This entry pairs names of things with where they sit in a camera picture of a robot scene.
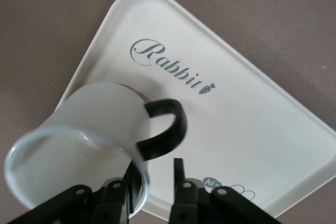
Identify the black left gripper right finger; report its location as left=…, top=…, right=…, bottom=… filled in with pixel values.
left=167, top=157, right=284, bottom=224

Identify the white smiley mug black handle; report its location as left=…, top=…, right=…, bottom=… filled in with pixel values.
left=4, top=82, right=189, bottom=218

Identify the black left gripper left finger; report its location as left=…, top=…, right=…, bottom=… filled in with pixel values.
left=5, top=162, right=144, bottom=224

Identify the cream rabbit print tray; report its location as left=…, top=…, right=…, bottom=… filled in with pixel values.
left=54, top=0, right=336, bottom=221

